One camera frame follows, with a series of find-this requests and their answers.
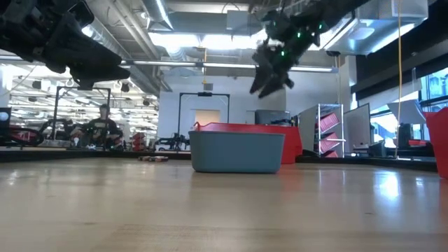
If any black gantry frame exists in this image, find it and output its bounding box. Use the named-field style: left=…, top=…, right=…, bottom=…
left=51, top=85, right=112, bottom=151
left=177, top=91, right=231, bottom=141

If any silver ventilation duct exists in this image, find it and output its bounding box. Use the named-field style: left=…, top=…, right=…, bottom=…
left=323, top=0, right=430, bottom=57

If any black aluminium table frame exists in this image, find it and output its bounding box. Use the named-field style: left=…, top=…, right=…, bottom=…
left=0, top=148, right=438, bottom=173

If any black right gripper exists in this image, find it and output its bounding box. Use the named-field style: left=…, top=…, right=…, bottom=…
left=249, top=9, right=328, bottom=99

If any long red plastic bin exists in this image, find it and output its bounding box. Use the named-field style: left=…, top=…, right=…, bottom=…
left=423, top=106, right=448, bottom=180
left=193, top=121, right=304, bottom=165

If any blue-grey plastic basket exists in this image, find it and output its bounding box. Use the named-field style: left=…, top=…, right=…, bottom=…
left=188, top=130, right=286, bottom=174

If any metal rack with red bins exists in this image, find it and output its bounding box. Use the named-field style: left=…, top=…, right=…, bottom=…
left=298, top=102, right=346, bottom=159

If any grey partition panel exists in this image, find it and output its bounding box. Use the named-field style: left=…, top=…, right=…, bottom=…
left=342, top=102, right=372, bottom=155

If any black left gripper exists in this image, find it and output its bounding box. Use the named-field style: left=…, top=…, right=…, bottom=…
left=0, top=0, right=132, bottom=90

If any person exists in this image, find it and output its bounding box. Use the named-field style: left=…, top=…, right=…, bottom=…
left=71, top=103, right=123, bottom=151

